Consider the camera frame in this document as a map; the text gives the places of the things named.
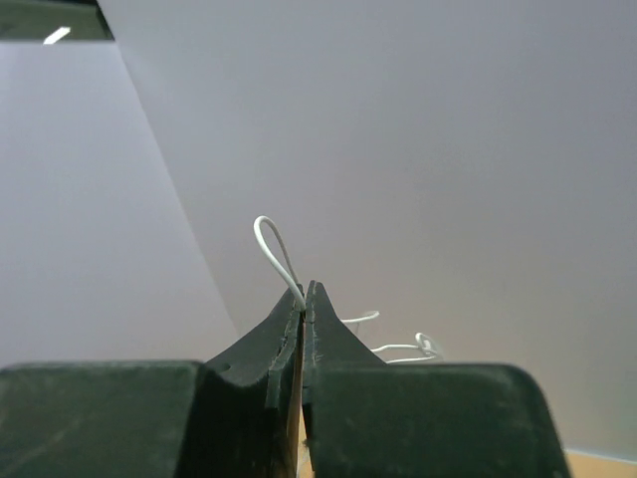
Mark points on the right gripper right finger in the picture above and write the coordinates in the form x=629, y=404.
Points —
x=368, y=418

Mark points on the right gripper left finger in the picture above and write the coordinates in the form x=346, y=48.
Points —
x=235, y=415

